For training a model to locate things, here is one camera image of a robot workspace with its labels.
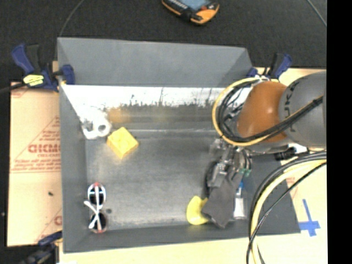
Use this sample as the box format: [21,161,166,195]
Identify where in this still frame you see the grey metal bin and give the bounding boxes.
[56,37,301,252]

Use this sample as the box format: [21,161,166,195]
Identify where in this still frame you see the yellow curved plastic piece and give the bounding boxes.
[186,195,210,226]

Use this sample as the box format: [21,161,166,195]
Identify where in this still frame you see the yellow toy building block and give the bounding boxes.
[106,126,140,159]

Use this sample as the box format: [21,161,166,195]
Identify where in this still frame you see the white plastic holed piece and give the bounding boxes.
[78,106,112,140]

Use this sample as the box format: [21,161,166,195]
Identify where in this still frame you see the white framed sunglasses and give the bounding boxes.
[84,182,108,234]

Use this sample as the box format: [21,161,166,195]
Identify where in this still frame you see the small clear bottle blue cap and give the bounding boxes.
[233,181,248,221]

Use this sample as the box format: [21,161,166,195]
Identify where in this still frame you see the black cylinder on white bracket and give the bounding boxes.
[273,144,310,161]

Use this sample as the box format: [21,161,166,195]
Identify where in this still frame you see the brown cardboard board red print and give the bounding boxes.
[5,80,64,248]

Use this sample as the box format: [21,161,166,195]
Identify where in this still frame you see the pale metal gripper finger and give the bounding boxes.
[211,163,228,188]

